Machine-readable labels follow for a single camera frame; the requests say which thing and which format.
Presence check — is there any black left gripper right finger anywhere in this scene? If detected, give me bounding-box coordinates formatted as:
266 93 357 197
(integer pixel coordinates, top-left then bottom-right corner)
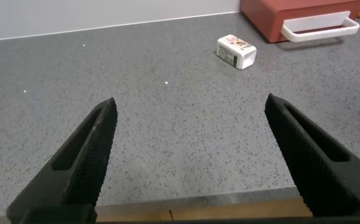
264 93 360 218

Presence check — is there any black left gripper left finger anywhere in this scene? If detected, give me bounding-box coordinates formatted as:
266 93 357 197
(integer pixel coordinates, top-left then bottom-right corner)
6 97 118 224

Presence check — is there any red drawer with white handle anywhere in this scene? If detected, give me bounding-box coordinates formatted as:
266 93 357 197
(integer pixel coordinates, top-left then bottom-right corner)
268 1 360 44

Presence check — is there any red drawer cabinet housing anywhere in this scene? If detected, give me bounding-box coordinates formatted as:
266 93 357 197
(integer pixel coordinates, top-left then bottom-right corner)
240 0 360 44

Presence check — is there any small white printed carton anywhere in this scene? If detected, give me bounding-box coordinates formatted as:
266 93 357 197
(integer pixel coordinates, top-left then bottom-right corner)
216 34 257 70

